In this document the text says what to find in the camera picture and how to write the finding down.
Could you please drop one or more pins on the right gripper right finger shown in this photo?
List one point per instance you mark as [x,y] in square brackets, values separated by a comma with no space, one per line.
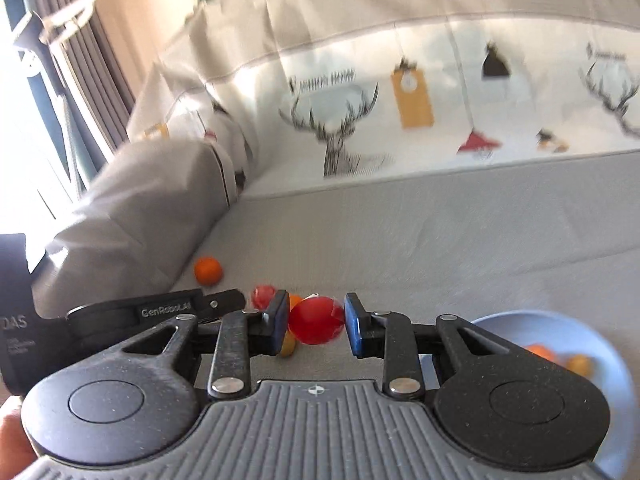
[451,342]

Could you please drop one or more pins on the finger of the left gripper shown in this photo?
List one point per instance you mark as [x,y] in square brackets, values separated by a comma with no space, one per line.
[120,319]

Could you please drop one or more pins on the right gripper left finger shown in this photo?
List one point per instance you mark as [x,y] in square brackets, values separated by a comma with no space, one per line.
[232,341]

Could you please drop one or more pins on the red fruit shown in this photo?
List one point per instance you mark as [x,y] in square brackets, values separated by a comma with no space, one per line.
[316,320]
[262,295]

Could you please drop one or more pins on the orange mandarin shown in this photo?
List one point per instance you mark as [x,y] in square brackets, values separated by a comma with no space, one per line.
[294,300]
[580,364]
[543,351]
[208,271]

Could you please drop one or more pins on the light blue plate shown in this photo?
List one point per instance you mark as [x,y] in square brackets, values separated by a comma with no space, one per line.
[581,349]

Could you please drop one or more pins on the brown longan fruit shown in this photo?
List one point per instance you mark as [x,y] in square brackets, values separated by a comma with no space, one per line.
[288,345]

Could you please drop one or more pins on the person's left hand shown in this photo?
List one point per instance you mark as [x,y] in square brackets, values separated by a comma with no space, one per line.
[16,453]

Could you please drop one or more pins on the grey printed sofa cover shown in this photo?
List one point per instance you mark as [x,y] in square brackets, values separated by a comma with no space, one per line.
[469,156]

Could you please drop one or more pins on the grey curtain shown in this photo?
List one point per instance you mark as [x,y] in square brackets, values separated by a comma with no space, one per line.
[96,81]

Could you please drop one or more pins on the white drying rack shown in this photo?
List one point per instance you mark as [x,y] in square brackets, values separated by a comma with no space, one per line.
[38,38]

